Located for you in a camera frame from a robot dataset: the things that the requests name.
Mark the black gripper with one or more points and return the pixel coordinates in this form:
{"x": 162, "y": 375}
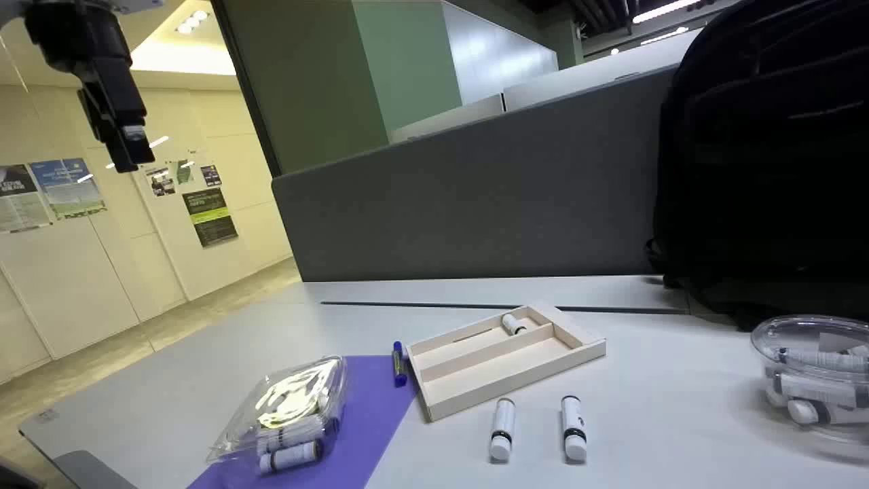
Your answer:
{"x": 86, "y": 43}

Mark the white bottle with grey cap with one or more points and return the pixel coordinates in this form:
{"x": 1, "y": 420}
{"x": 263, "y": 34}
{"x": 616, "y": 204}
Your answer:
{"x": 575, "y": 426}
{"x": 501, "y": 426}

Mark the white bottle with dark cap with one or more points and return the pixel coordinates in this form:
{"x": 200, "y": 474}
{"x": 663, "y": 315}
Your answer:
{"x": 291, "y": 453}
{"x": 294, "y": 433}

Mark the small blue bottle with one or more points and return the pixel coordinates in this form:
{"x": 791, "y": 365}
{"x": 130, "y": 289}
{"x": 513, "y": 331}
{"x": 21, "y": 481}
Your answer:
{"x": 399, "y": 362}

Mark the light wooden tray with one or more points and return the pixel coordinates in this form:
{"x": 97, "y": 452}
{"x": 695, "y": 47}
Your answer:
{"x": 494, "y": 362}

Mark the short white bottle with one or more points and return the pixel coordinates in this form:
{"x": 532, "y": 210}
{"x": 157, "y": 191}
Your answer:
{"x": 515, "y": 323}

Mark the white bottle in bowl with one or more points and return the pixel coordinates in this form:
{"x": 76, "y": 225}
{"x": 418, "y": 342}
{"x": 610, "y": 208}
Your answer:
{"x": 816, "y": 391}
{"x": 816, "y": 360}

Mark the ceiling light panel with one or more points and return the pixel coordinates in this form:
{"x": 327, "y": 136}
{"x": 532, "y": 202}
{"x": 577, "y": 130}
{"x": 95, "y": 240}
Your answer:
{"x": 187, "y": 42}

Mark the clear plastic container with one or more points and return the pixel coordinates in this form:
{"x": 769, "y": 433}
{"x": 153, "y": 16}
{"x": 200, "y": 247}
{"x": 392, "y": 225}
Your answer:
{"x": 287, "y": 409}

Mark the dark grey flat object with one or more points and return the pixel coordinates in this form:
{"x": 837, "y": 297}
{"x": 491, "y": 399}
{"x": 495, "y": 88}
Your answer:
{"x": 97, "y": 471}

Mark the purple mat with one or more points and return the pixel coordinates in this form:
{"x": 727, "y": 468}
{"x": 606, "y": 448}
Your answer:
{"x": 358, "y": 436}

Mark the black backpack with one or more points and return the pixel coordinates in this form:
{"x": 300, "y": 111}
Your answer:
{"x": 769, "y": 153}

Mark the clear glass bowl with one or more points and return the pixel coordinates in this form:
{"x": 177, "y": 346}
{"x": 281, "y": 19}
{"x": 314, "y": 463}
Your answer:
{"x": 816, "y": 383}

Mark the small photo wall poster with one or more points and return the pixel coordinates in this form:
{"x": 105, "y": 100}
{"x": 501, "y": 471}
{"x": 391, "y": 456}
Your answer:
{"x": 162, "y": 183}

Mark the small green wall poster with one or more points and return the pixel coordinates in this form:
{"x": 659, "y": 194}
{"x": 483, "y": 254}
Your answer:
{"x": 183, "y": 172}

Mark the blue green wall poster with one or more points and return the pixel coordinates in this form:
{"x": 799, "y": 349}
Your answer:
{"x": 70, "y": 189}

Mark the small dark wall poster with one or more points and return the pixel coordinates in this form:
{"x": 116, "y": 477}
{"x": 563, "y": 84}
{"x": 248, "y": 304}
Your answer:
{"x": 210, "y": 174}

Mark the black green wall poster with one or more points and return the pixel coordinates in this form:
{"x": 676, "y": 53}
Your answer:
{"x": 210, "y": 218}

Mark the grey white wall poster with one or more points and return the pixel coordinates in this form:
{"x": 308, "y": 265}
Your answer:
{"x": 21, "y": 199}

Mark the grey partition wall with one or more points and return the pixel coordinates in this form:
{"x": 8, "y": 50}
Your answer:
{"x": 471, "y": 199}

